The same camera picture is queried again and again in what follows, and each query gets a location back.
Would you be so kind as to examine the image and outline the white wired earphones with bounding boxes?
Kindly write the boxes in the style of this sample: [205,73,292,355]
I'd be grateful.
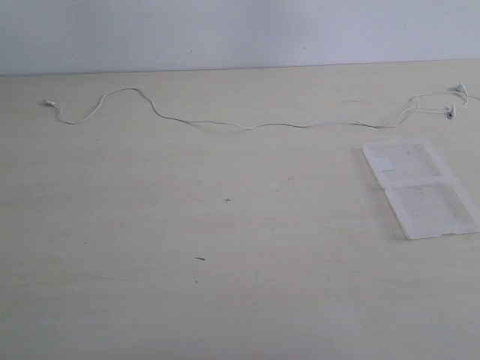
[39,82,479,131]

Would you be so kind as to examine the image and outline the clear plastic storage case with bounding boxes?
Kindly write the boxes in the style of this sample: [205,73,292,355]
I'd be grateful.
[363,139,479,240]

